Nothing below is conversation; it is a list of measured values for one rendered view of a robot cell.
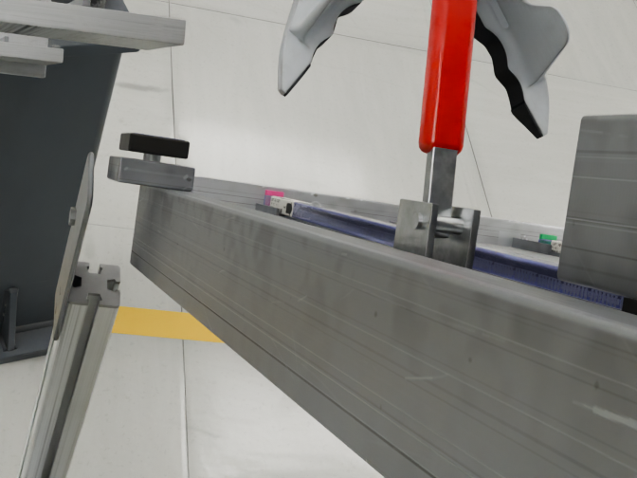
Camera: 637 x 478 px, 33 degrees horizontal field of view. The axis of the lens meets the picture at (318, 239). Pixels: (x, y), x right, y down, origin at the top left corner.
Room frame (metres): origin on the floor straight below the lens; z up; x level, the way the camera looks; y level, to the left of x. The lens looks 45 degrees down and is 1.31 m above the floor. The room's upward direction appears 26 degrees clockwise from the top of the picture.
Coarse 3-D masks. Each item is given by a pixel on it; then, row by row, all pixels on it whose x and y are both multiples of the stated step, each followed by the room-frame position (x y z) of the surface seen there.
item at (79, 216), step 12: (84, 168) 0.52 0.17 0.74; (84, 180) 0.51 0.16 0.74; (84, 192) 0.50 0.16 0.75; (84, 204) 0.49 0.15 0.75; (72, 216) 0.51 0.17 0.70; (84, 216) 0.48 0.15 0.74; (72, 228) 0.52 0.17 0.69; (84, 228) 0.48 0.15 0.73; (72, 240) 0.50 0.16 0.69; (72, 252) 0.49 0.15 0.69; (72, 264) 0.48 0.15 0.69; (60, 276) 0.52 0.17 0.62; (72, 276) 0.48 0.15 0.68; (60, 288) 0.50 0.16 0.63; (60, 300) 0.49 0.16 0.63; (60, 312) 0.48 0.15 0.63; (60, 324) 0.48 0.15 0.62
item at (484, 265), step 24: (312, 216) 0.51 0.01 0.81; (336, 216) 0.48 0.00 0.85; (360, 216) 0.47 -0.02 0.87; (384, 240) 0.42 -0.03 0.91; (480, 264) 0.35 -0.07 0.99; (504, 264) 0.34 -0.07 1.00; (528, 264) 0.32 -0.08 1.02; (552, 264) 0.32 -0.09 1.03; (552, 288) 0.31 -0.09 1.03; (576, 288) 0.30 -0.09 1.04
